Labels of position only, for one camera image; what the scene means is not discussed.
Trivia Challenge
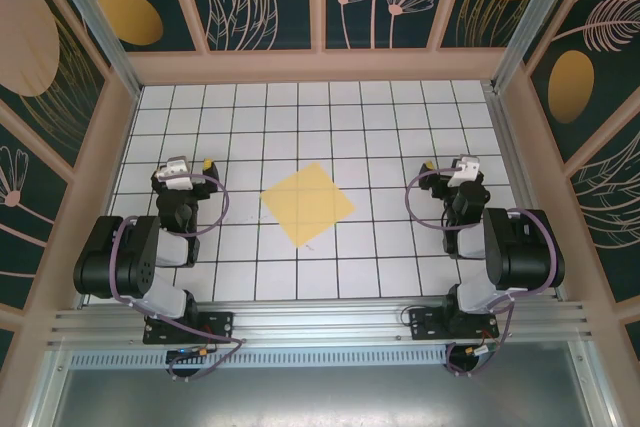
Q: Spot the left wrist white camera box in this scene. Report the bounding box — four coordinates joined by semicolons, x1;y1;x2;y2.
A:
153;157;194;192

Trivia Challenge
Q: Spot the long aluminium mounting rail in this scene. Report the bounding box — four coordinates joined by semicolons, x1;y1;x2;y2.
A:
47;300;596;348

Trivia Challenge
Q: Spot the slotted grey cable duct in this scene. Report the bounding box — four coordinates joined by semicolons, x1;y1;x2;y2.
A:
69;344;451;368

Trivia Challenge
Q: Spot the grey metal sheet shelf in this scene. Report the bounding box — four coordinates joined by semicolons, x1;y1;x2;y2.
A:
19;339;621;427

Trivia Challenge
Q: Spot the yellow square paper sheet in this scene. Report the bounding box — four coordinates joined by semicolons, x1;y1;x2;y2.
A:
260;162;357;249

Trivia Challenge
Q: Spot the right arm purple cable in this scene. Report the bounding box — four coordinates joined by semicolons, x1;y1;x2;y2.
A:
404;169;559;378

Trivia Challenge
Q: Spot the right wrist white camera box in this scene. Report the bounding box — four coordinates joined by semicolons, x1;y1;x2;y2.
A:
447;155;482;189

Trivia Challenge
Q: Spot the small black circuit board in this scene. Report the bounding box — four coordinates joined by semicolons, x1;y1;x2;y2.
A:
166;346;210;362

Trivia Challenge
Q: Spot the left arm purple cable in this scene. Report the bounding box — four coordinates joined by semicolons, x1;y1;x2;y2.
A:
110;172;247;381

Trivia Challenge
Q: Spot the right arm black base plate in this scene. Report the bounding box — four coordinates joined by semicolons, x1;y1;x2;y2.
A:
408;307;501;343

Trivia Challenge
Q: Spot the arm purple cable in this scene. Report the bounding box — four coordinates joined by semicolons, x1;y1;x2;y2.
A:
110;172;247;381
404;169;559;378

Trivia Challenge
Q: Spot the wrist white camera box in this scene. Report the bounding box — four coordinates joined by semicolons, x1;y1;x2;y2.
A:
447;155;482;189
153;157;194;192

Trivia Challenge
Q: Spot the aluminium frame post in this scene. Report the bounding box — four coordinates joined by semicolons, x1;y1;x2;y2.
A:
42;0;144;98
489;0;584;93

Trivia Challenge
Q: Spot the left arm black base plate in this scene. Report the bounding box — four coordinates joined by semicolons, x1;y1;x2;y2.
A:
142;310;236;346

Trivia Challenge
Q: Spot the aluminium side rail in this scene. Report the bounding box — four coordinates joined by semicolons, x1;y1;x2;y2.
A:
482;79;569;303

